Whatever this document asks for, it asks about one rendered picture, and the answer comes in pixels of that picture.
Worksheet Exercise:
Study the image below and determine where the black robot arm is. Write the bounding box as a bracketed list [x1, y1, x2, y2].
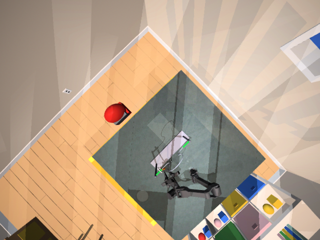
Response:
[166, 168, 222, 200]

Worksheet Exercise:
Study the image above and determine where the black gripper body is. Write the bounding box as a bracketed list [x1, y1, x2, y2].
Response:
[161, 171, 180, 188]

